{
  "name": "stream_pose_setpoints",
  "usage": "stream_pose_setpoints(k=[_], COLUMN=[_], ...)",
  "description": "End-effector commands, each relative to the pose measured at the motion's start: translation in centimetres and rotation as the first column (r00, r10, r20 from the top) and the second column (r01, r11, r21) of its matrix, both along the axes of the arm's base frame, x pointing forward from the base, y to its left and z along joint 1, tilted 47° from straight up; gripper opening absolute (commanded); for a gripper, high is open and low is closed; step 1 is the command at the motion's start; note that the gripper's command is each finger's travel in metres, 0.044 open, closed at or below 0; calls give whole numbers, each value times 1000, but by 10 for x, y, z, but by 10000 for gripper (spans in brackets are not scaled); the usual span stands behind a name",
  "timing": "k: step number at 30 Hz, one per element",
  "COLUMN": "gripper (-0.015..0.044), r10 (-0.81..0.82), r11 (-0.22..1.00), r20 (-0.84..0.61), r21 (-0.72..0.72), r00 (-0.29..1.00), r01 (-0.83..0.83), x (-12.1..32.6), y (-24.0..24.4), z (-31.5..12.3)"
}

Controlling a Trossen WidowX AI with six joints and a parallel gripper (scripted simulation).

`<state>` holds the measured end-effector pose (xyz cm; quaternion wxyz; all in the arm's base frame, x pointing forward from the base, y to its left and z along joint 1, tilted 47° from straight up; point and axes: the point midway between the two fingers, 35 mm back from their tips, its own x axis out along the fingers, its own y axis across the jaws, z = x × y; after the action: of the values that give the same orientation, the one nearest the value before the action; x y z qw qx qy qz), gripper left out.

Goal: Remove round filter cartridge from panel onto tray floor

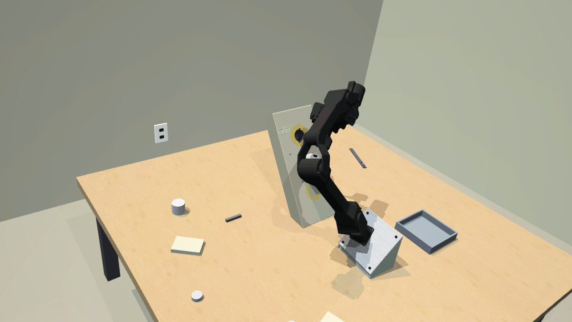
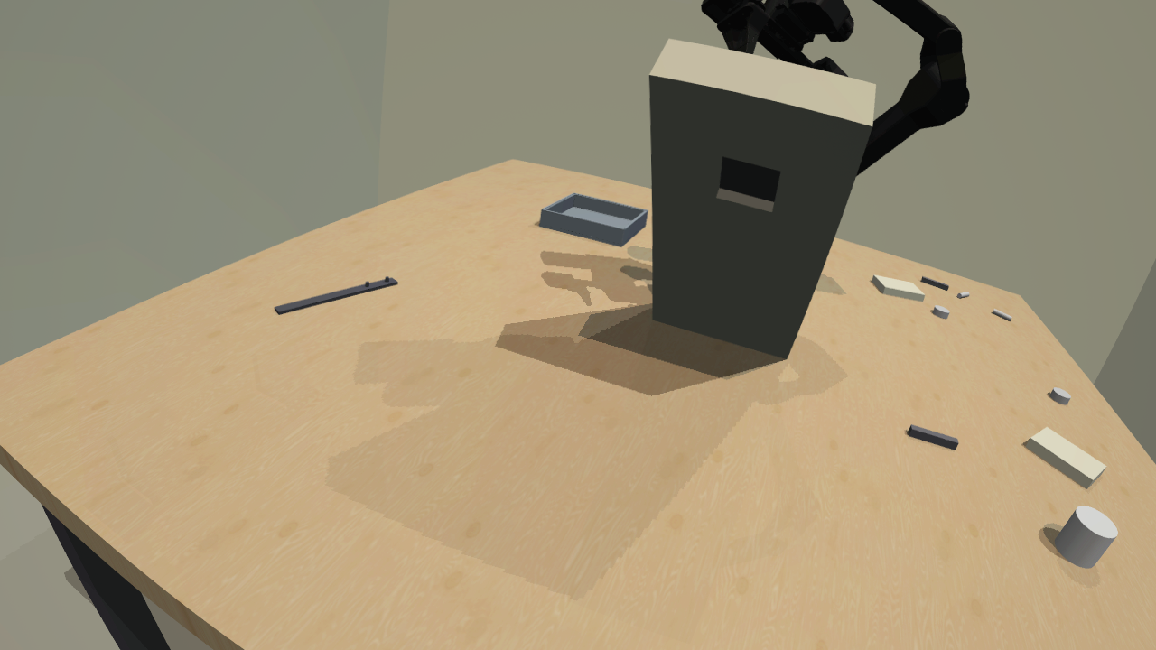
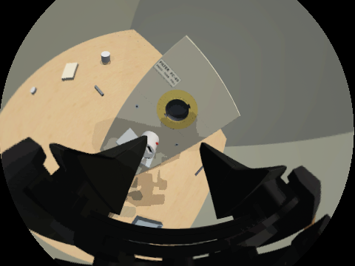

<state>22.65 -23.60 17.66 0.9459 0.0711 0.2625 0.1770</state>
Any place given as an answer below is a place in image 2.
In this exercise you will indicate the cream rectangular block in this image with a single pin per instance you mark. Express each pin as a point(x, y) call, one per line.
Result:
point(1066, 457)
point(898, 288)

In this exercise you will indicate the dark grey flat bar with two pins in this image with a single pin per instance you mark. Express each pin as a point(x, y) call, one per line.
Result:
point(334, 296)

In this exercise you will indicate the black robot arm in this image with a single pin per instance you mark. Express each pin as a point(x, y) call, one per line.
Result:
point(935, 95)

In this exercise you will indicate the dark grey rectangular bar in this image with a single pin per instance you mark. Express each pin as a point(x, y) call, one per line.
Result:
point(934, 283)
point(933, 437)

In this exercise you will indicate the dark grey panel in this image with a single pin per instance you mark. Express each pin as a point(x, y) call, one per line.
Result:
point(752, 163)

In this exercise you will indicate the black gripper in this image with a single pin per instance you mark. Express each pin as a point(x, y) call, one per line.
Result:
point(745, 22)

